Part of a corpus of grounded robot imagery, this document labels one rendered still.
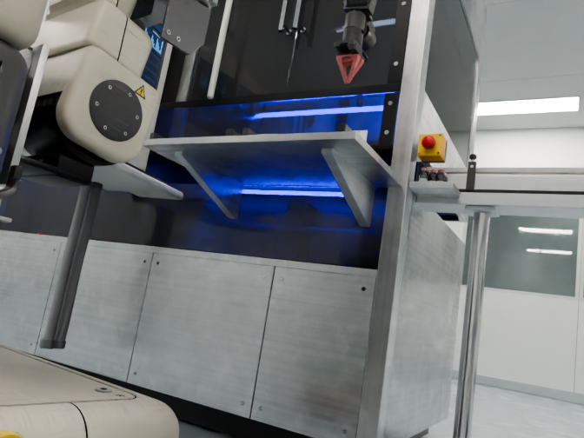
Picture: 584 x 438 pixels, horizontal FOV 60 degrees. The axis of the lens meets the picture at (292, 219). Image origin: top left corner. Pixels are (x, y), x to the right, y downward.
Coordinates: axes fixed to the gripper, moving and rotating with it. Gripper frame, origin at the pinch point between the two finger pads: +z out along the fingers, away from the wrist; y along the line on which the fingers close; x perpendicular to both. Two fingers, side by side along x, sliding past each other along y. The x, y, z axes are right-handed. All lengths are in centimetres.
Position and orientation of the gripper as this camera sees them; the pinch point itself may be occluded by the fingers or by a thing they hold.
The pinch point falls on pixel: (347, 80)
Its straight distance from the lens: 145.3
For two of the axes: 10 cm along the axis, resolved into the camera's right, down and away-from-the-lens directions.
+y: 4.7, 2.1, 8.6
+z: -1.4, 9.8, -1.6
